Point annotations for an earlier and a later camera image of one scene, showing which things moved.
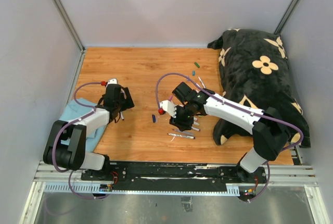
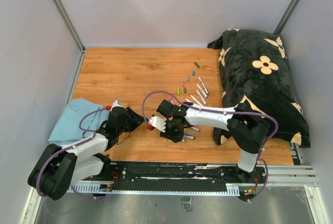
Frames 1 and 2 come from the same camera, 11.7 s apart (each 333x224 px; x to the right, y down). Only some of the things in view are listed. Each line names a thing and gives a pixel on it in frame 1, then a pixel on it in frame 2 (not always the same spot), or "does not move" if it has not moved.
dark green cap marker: (202, 83) does not move
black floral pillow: (254, 71) does not move
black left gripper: (127, 102) -> (136, 119)
